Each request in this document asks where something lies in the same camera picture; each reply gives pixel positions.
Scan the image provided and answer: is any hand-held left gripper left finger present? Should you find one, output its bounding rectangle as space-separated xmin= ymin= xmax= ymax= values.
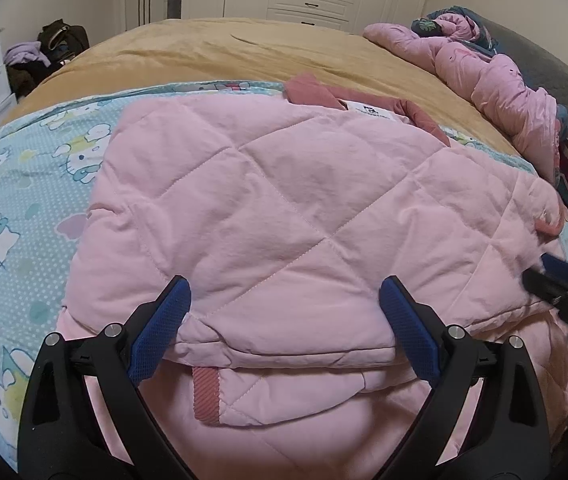
xmin=16 ymin=275 xmax=192 ymax=480

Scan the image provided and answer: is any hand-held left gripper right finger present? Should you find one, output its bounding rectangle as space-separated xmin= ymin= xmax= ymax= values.
xmin=379 ymin=275 xmax=550 ymax=480

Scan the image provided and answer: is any pink quilted jacket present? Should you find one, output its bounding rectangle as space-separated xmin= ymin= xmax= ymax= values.
xmin=59 ymin=72 xmax=568 ymax=480

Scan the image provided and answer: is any grey quilted headboard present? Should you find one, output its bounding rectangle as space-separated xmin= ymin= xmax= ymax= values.
xmin=479 ymin=14 xmax=568 ymax=161

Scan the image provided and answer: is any blue cartoon printed sheet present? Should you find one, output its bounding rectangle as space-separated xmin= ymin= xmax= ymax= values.
xmin=0 ymin=79 xmax=568 ymax=466

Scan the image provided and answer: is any bed with tan cover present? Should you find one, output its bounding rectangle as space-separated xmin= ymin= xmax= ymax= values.
xmin=1 ymin=17 xmax=568 ymax=281

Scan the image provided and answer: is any purple cloth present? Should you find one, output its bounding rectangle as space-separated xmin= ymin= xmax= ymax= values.
xmin=4 ymin=40 xmax=52 ymax=67

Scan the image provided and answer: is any black bag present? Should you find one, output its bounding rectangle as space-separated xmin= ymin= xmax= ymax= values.
xmin=6 ymin=19 xmax=90 ymax=98

